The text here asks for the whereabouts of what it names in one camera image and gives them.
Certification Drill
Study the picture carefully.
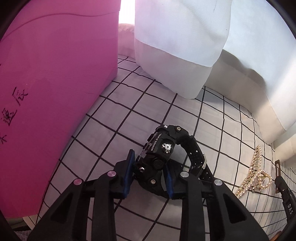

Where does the black digital wristwatch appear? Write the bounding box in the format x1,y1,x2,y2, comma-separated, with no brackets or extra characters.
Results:
133,125,214,199

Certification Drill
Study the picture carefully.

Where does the pearl hair claw clip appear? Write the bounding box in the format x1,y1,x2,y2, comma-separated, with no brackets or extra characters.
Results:
235,145,272,198

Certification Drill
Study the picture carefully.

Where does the checkered white bed sheet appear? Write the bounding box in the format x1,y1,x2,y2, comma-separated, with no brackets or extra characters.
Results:
28,56,295,240

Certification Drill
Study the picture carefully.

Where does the pink plastic bin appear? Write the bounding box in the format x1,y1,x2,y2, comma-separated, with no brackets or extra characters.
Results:
1,1,120,218

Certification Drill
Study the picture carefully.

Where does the white curtain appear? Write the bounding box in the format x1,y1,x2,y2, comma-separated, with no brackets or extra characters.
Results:
117,0,296,163

